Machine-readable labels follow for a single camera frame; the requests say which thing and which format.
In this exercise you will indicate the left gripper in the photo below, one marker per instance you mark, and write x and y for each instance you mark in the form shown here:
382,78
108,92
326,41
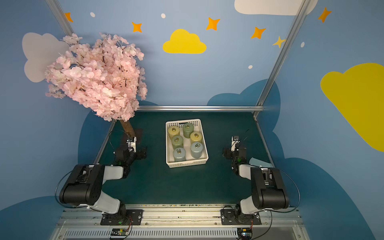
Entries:
137,151

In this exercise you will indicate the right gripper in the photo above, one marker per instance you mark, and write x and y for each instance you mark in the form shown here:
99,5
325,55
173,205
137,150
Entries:
231,152

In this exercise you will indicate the white perforated plastic basket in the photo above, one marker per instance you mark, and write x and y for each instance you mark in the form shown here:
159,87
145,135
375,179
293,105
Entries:
190,161

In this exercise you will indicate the yellow canister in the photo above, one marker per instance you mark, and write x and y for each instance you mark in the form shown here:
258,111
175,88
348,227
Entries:
173,131
196,137

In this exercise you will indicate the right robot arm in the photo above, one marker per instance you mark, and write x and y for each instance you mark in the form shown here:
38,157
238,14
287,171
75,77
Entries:
268,190

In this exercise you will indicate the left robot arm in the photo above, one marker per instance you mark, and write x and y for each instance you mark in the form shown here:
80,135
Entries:
83,187

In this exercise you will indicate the light blue dustpan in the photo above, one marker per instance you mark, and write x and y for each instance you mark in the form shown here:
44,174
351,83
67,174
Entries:
259,163

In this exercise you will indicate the pink cherry blossom tree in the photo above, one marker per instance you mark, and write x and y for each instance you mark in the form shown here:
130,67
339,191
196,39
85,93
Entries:
105,77

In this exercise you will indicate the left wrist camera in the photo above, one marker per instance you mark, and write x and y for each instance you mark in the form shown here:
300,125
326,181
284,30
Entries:
131,142

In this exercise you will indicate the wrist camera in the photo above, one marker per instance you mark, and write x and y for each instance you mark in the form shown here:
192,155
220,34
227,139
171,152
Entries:
131,142
235,140

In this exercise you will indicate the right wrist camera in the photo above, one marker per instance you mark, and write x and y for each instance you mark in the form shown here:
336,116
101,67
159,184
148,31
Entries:
235,140

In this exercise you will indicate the dark tree base plate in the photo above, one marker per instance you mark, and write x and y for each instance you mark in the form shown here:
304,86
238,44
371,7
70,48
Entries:
138,133

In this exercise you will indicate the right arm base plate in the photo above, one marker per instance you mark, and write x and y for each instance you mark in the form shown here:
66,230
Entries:
234,217

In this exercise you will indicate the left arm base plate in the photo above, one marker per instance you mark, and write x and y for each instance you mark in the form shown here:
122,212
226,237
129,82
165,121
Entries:
129,217

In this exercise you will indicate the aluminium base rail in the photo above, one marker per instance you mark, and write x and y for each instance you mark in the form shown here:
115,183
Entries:
179,222

